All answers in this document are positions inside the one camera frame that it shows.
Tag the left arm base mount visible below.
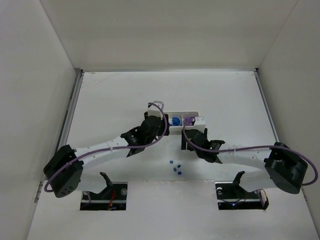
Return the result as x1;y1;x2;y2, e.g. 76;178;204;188
79;172;128;211

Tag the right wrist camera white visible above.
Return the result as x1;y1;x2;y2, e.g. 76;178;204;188
192;116;206;132

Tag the light purple lego brick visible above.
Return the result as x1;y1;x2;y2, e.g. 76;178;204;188
183;117;196;127

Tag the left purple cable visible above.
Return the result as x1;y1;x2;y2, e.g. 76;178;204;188
44;101;169;193

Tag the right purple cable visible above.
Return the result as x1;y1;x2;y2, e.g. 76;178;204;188
181;124;318;186

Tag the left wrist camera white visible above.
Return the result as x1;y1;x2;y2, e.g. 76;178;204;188
147;100;164;119

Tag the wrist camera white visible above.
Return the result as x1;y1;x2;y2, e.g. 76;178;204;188
147;100;164;119
192;116;206;132

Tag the blue round lego piece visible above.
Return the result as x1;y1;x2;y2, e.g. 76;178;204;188
169;117;182;127

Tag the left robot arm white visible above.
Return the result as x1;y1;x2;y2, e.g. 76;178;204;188
43;114;170;198

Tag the purple cable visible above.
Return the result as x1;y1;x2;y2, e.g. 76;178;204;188
44;101;169;193
181;124;318;186

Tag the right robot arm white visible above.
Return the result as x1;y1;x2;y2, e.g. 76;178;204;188
181;129;308;194

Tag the white divided tray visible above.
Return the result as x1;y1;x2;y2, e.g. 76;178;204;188
164;111;200;135

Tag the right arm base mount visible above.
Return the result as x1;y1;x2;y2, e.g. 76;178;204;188
215;171;270;211

